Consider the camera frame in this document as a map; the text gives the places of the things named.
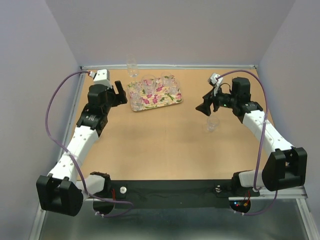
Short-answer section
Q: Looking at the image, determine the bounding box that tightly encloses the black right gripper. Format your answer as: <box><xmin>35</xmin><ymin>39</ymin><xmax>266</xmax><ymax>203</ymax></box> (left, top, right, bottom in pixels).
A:
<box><xmin>195</xmin><ymin>84</ymin><xmax>238</xmax><ymax>116</ymax></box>

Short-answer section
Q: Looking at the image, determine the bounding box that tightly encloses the small clear glass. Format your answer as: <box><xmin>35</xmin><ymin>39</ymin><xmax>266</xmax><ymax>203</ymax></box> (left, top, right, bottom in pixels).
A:
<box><xmin>134</xmin><ymin>82</ymin><xmax>141</xmax><ymax>92</ymax></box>

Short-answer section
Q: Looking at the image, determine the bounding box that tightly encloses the tall clear glass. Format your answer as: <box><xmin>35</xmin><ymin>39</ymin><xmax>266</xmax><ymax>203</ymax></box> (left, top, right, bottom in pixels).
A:
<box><xmin>126</xmin><ymin>54</ymin><xmax>139</xmax><ymax>78</ymax></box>

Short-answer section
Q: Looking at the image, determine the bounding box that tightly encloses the clear faceted glass tumbler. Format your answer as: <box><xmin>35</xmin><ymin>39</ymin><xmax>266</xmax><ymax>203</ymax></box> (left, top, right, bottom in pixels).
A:
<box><xmin>160</xmin><ymin>71</ymin><xmax>175</xmax><ymax>87</ymax></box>

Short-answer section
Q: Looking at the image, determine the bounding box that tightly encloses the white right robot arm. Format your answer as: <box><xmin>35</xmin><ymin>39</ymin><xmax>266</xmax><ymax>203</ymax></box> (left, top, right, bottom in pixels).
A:
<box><xmin>196</xmin><ymin>73</ymin><xmax>308</xmax><ymax>195</ymax></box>

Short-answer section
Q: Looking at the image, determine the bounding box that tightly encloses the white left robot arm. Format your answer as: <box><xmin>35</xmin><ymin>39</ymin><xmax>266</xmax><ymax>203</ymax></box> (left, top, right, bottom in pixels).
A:
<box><xmin>36</xmin><ymin>80</ymin><xmax>128</xmax><ymax>217</ymax></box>

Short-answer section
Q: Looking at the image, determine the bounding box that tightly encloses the floral patterned tray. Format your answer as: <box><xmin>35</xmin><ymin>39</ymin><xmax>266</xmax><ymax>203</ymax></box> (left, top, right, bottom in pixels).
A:
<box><xmin>127</xmin><ymin>77</ymin><xmax>183</xmax><ymax>112</ymax></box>

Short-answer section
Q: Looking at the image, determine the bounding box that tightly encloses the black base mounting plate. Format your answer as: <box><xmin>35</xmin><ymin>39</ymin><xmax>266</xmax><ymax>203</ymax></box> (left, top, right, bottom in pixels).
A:
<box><xmin>96</xmin><ymin>179</ymin><xmax>260</xmax><ymax>209</ymax></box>

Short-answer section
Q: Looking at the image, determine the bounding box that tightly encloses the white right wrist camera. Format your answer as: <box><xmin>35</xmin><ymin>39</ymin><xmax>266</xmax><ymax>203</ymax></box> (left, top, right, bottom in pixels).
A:
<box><xmin>208</xmin><ymin>73</ymin><xmax>223</xmax><ymax>96</ymax></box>

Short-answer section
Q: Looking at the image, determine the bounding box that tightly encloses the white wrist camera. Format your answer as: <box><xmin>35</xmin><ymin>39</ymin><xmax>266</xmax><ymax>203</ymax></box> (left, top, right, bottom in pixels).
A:
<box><xmin>93</xmin><ymin>69</ymin><xmax>112</xmax><ymax>89</ymax></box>
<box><xmin>208</xmin><ymin>73</ymin><xmax>223</xmax><ymax>96</ymax></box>

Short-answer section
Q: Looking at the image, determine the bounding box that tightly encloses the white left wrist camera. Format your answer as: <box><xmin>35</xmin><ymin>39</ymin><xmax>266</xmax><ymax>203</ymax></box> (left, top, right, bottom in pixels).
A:
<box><xmin>93</xmin><ymin>69</ymin><xmax>112</xmax><ymax>89</ymax></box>

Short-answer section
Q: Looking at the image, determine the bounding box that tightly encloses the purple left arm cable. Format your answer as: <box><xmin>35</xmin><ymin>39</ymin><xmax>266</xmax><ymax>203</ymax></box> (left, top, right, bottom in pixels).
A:
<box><xmin>44</xmin><ymin>70</ymin><xmax>135</xmax><ymax>218</ymax></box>

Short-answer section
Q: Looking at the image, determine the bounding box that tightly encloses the aluminium front frame rail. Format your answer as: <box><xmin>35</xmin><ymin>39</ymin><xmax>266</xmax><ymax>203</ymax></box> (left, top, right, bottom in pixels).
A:
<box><xmin>39</xmin><ymin>177</ymin><xmax>307</xmax><ymax>201</ymax></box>

